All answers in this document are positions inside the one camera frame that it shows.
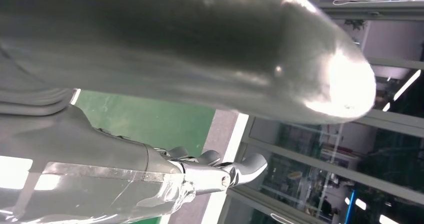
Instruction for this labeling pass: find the grey framed glass partition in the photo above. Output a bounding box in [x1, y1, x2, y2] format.
[216, 0, 424, 224]

